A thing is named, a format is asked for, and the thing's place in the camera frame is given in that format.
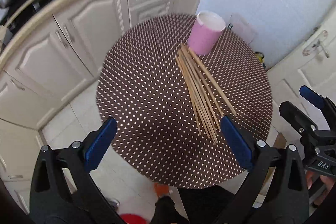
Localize wooden chopstick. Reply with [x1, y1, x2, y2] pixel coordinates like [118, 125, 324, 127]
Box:
[178, 48, 218, 144]
[183, 44, 238, 117]
[179, 46, 221, 136]
[175, 55, 210, 139]
[181, 44, 224, 118]
[178, 53, 217, 144]
[183, 61, 217, 143]
[175, 55, 201, 136]

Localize cream lower kitchen cabinets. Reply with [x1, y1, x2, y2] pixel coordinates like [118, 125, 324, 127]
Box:
[1, 0, 200, 213]

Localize right hand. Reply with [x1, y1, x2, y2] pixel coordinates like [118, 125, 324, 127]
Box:
[306, 170, 335, 209]

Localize white door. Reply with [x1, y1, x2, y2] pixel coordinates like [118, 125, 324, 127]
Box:
[266, 7, 335, 143]

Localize red plastic basin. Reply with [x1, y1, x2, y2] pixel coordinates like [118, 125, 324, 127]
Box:
[120, 213, 147, 224]

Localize yellow bag on floor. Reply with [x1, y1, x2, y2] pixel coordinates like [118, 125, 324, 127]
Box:
[255, 52, 264, 64]

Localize white rice bag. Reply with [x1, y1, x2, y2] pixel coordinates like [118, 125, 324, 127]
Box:
[227, 13, 257, 44]

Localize brown polka dot tablecloth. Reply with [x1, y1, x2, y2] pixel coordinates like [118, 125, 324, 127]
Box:
[96, 14, 273, 189]

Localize pink paper cup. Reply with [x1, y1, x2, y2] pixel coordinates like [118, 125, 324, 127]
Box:
[187, 11, 226, 55]

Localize silver door handle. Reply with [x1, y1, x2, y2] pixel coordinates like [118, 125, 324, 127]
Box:
[302, 30, 330, 58]

